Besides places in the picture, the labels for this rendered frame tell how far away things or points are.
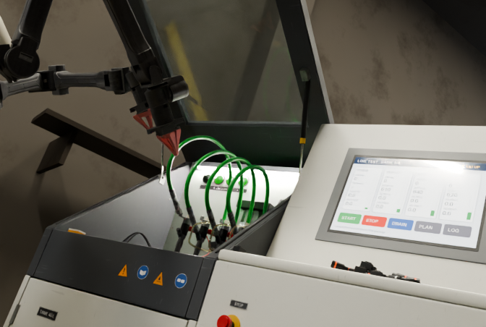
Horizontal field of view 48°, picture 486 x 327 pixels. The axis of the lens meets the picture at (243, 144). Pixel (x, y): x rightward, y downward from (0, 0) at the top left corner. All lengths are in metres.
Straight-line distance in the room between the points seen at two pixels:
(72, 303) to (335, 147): 0.94
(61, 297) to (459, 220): 1.15
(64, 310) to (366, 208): 0.93
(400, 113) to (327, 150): 4.32
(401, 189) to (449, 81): 5.37
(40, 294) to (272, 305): 0.80
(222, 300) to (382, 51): 4.97
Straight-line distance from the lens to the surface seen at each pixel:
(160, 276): 1.54
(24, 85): 2.05
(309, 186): 1.75
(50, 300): 1.80
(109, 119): 4.10
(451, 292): 1.22
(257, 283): 1.37
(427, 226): 1.56
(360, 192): 1.67
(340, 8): 5.84
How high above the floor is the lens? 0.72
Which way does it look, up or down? 21 degrees up
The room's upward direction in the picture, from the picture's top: 17 degrees clockwise
